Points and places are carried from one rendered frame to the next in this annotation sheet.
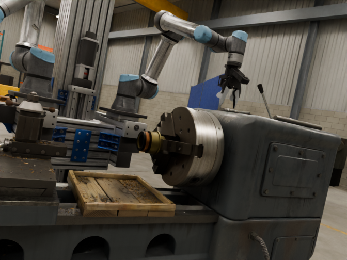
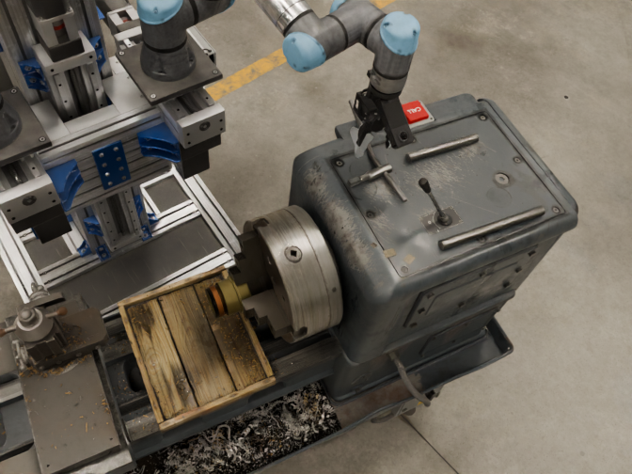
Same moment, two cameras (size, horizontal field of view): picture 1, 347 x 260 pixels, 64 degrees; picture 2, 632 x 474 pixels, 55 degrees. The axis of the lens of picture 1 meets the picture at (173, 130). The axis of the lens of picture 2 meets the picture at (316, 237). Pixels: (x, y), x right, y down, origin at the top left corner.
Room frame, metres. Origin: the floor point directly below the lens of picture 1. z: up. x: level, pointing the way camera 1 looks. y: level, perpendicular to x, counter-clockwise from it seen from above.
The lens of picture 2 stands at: (0.41, -0.04, 2.38)
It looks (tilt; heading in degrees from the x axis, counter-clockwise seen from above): 57 degrees down; 354
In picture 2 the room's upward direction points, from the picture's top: 10 degrees clockwise
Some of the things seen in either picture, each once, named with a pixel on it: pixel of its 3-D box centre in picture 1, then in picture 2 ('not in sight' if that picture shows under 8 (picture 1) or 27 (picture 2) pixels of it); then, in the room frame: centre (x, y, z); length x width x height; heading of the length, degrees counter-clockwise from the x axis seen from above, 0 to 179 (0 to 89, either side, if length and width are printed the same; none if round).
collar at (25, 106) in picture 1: (31, 106); (31, 322); (0.92, 0.48, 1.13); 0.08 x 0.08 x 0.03
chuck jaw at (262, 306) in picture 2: (179, 147); (273, 316); (1.01, -0.04, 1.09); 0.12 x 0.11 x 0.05; 29
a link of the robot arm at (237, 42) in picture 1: (237, 43); (395, 44); (1.38, -0.22, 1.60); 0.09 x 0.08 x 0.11; 46
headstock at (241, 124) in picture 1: (253, 160); (419, 222); (1.33, -0.40, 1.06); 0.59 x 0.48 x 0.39; 119
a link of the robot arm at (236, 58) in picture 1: (234, 59); (387, 75); (1.37, -0.22, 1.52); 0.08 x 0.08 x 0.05
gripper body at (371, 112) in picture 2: (230, 76); (379, 101); (1.38, -0.22, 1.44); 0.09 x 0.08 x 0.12; 29
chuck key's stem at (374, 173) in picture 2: (227, 110); (370, 175); (1.31, -0.23, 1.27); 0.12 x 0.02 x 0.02; 122
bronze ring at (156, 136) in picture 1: (151, 142); (229, 296); (1.05, 0.07, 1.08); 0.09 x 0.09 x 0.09; 29
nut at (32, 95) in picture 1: (32, 96); (27, 315); (0.92, 0.48, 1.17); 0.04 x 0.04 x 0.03
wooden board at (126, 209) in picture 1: (116, 191); (195, 343); (1.01, 0.16, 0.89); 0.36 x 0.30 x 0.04; 29
